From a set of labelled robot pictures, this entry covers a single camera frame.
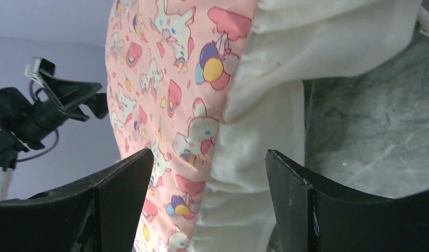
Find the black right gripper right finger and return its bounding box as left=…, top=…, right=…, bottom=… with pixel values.
left=265, top=150, right=429, bottom=251

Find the pink unicorn print mattress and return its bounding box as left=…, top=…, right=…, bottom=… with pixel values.
left=105, top=1, right=429, bottom=251

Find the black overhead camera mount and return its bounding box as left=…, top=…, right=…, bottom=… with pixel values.
left=0, top=57, right=108, bottom=171

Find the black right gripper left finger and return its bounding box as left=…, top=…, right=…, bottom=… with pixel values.
left=0, top=149, right=154, bottom=252

